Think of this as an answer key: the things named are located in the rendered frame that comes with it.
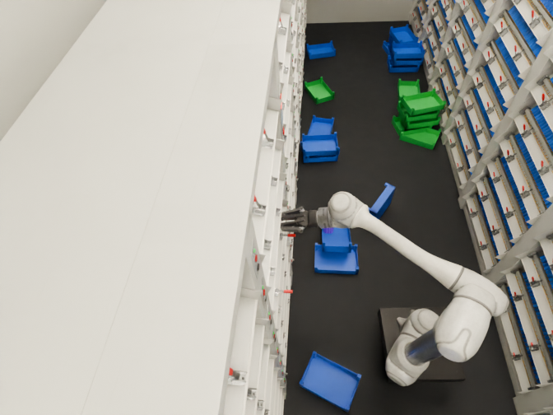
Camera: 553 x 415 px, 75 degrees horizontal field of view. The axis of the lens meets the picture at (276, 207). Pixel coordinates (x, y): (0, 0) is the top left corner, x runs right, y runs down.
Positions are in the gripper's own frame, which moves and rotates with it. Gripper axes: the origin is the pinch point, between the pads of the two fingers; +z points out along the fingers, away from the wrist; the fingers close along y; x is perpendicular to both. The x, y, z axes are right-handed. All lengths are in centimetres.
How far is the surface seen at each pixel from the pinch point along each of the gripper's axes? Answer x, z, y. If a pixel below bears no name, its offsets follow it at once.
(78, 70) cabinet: -83, 36, -2
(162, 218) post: -75, -3, 49
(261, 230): -48, -13, 36
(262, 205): -50, -14, 29
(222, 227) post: -73, -15, 51
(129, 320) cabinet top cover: -75, -3, 70
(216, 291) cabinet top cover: -73, -16, 64
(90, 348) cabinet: -76, 2, 75
